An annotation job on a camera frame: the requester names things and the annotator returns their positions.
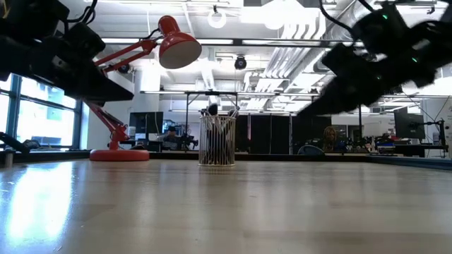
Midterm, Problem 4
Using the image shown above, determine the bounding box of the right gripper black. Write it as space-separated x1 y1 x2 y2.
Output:
298 44 435 116

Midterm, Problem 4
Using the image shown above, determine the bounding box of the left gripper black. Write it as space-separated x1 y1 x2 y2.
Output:
0 35 134 107

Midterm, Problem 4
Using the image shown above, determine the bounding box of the person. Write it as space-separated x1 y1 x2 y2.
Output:
165 125 179 142
321 126 339 152

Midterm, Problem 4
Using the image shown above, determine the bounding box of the black computer monitor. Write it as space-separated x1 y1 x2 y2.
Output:
394 107 427 140
129 111 165 134

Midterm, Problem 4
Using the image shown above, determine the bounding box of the large window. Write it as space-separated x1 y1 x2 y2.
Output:
0 73 88 149

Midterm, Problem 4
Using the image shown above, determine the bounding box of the black partition screen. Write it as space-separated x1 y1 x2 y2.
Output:
235 113 333 155

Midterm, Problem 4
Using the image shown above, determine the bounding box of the overhead light bar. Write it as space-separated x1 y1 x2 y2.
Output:
102 37 364 49

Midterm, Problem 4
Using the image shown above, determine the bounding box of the red desk lamp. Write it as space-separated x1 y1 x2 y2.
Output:
84 15 203 162

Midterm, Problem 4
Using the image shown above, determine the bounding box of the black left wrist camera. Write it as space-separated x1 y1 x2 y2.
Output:
65 23 107 59

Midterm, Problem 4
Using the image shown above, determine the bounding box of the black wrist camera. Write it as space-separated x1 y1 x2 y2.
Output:
65 23 107 59
352 2 410 49

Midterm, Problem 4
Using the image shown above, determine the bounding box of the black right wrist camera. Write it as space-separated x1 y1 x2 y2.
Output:
352 2 410 49

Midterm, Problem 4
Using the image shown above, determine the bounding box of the black aluminium table frame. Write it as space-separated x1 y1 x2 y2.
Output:
0 147 452 171

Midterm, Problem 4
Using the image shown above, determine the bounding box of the gold wire cup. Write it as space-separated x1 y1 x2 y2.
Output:
198 115 237 167

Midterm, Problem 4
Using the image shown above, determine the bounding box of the white ring light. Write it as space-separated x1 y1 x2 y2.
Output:
207 9 227 30

